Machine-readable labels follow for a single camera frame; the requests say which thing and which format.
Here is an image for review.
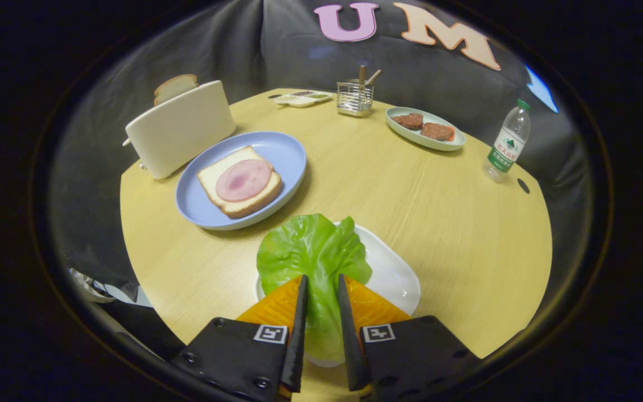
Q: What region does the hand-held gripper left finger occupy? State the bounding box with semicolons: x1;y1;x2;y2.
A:
170;274;309;402

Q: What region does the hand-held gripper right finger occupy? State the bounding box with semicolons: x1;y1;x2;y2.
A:
337;274;484;402

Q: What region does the green lettuce leaf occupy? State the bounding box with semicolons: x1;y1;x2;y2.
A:
256;214;373;363

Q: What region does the plain bread slice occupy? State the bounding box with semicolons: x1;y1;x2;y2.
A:
153;74;199;107

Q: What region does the white plate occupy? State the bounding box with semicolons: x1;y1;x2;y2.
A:
256;223;421;368

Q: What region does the pink ham slice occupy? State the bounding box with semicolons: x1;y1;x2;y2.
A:
215;159;272;202

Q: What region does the bread slice under ham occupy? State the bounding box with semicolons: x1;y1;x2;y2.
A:
197;146;283;219

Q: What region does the blue plate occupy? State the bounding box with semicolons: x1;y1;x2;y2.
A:
175;131;307;231

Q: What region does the pale green plate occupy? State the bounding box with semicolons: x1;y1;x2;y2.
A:
385;107;466;152

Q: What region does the brown meat patty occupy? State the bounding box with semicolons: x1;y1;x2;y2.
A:
421;122;456;142
392;113;424;130

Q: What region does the white divided condiment dish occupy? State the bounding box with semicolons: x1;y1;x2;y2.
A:
273;90;333;108

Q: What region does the white toaster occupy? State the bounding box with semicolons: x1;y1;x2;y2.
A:
122;80;237;180

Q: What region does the clear water bottle green label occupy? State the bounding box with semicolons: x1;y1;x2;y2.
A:
482;99;531;184

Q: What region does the metal wire utensil holder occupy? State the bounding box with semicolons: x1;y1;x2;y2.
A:
337;80;375;117

